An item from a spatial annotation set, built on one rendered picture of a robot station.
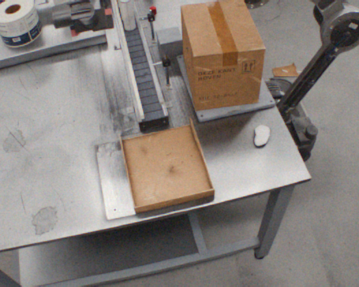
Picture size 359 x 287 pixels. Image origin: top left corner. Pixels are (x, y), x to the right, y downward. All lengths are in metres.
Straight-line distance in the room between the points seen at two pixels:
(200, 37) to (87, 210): 0.68
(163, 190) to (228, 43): 0.53
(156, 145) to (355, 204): 1.34
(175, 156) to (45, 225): 0.50
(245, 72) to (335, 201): 1.19
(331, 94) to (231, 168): 1.60
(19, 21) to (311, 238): 1.80
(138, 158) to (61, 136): 0.32
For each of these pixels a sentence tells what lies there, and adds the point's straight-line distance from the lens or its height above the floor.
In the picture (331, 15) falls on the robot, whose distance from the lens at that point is 1.85.
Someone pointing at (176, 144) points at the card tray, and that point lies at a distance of 1.43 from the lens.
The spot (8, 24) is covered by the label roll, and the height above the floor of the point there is 1.01.
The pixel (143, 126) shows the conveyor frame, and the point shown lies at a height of 0.86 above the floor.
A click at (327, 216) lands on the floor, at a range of 2.31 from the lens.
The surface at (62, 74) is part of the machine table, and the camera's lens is 1.78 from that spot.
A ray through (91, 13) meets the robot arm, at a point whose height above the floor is 1.32.
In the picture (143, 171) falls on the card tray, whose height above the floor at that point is 0.83.
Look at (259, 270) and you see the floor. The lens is 2.12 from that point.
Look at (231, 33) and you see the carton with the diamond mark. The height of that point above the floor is 1.12.
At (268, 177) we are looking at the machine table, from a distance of 1.38.
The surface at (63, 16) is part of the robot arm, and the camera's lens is 1.22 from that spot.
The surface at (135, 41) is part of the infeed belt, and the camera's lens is 1.77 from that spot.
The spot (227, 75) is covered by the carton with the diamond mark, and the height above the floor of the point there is 1.02.
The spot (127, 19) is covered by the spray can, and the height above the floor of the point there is 0.95.
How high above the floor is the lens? 1.99
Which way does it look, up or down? 54 degrees down
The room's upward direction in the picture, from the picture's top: 5 degrees counter-clockwise
